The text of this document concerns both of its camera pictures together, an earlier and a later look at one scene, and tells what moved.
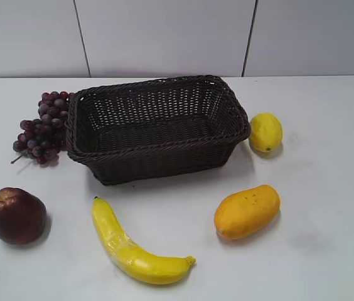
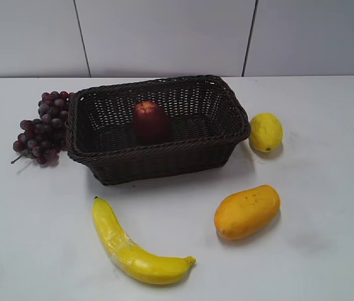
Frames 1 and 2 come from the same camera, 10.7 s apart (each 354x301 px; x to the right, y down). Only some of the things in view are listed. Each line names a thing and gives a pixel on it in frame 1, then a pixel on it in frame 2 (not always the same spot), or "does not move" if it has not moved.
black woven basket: [140, 131] does not move
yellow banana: [132, 259] does not move
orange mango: [243, 213] does not move
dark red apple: [16, 216] -> [152, 125]
